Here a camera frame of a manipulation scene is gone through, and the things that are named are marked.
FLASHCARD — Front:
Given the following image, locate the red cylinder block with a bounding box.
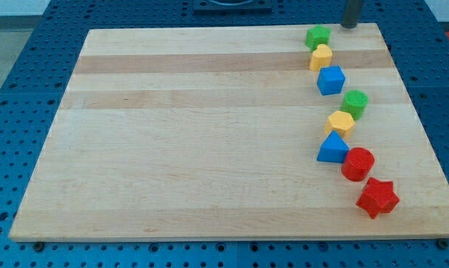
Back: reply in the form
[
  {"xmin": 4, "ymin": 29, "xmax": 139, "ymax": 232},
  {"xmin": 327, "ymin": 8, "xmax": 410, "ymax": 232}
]
[{"xmin": 341, "ymin": 147, "xmax": 375, "ymax": 182}]

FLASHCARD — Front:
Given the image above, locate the light wooden board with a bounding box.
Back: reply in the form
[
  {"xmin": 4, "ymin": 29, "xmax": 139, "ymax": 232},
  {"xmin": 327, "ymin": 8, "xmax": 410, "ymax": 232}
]
[{"xmin": 9, "ymin": 23, "xmax": 449, "ymax": 242}]

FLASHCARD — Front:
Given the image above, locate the blue cube block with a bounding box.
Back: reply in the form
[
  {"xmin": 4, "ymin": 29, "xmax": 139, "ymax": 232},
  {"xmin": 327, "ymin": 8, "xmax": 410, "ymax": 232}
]
[{"xmin": 316, "ymin": 66, "xmax": 345, "ymax": 95}]

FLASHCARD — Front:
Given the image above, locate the green star block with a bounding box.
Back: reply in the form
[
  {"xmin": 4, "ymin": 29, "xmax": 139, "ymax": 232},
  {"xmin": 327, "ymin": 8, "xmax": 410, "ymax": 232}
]
[{"xmin": 305, "ymin": 25, "xmax": 331, "ymax": 51}]

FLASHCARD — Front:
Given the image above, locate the green cylinder block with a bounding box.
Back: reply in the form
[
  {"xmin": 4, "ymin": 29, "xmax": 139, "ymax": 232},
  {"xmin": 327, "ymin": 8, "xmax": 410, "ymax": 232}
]
[{"xmin": 340, "ymin": 90, "xmax": 369, "ymax": 121}]

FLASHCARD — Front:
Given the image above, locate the yellow heart block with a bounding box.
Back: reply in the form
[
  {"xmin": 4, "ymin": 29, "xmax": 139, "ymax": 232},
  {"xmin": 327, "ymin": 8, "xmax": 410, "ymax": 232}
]
[{"xmin": 309, "ymin": 44, "xmax": 333, "ymax": 71}]

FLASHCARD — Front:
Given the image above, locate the red star block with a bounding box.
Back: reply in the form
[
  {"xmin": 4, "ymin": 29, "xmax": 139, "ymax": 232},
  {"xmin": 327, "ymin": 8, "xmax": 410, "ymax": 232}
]
[{"xmin": 356, "ymin": 177, "xmax": 400, "ymax": 219}]

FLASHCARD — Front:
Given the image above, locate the yellow hexagon block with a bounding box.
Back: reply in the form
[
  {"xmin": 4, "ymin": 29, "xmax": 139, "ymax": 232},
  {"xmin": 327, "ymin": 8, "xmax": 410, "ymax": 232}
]
[{"xmin": 324, "ymin": 110, "xmax": 355, "ymax": 140}]

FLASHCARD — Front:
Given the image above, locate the blue triangle block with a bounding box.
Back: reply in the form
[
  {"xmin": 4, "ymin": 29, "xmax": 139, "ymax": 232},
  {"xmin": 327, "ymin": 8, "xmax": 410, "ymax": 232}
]
[{"xmin": 316, "ymin": 130, "xmax": 350, "ymax": 164}]

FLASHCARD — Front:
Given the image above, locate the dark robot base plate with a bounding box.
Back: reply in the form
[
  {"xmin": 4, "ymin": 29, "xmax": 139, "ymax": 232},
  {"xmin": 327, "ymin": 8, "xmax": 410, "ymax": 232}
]
[{"xmin": 193, "ymin": 0, "xmax": 273, "ymax": 13}]

